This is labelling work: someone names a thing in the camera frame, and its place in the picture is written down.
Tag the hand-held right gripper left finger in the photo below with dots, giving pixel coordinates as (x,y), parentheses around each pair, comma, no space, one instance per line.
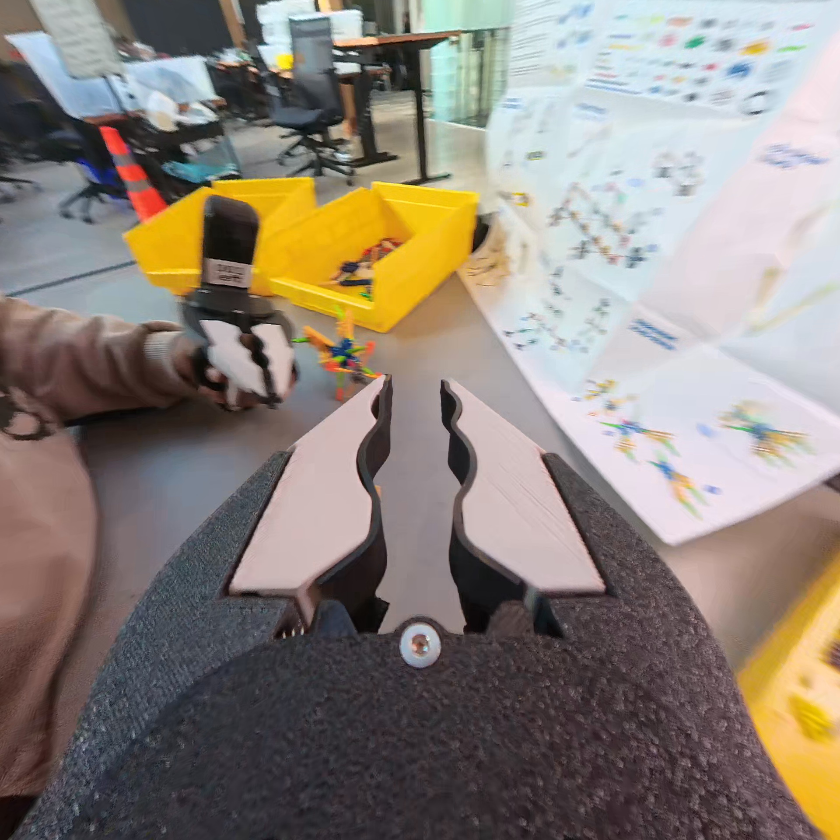
(308,525)

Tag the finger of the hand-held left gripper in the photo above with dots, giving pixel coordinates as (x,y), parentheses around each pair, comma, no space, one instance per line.
(279,358)
(229,354)

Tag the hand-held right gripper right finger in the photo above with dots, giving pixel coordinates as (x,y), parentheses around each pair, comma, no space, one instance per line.
(525,525)

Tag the colourful toy construction model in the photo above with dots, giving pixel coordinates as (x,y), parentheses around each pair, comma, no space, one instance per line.
(344,351)

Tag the grey desk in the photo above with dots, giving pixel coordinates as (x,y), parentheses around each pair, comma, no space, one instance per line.
(164,472)

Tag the wooden standing desk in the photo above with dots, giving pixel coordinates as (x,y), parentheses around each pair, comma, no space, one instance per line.
(407,39)

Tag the person's left hand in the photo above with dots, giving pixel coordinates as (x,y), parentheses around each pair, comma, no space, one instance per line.
(197,374)

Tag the yellow storage bin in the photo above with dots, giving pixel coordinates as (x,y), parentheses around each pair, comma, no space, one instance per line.
(426,249)
(170,249)
(787,689)

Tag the orange traffic cone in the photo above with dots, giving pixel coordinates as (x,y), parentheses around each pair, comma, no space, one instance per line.
(131,170)

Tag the pile of toy building pieces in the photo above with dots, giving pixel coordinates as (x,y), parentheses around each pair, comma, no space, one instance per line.
(364,269)

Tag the black office chair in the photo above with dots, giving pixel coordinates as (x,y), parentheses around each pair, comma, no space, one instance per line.
(315,79)
(65,170)

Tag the whiteboard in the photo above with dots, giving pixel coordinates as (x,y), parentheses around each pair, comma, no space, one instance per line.
(79,33)

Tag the printed instruction sheet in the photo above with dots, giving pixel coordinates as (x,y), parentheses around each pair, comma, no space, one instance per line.
(656,295)

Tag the person's brown hoodie torso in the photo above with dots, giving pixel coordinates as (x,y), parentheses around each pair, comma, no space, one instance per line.
(39,558)

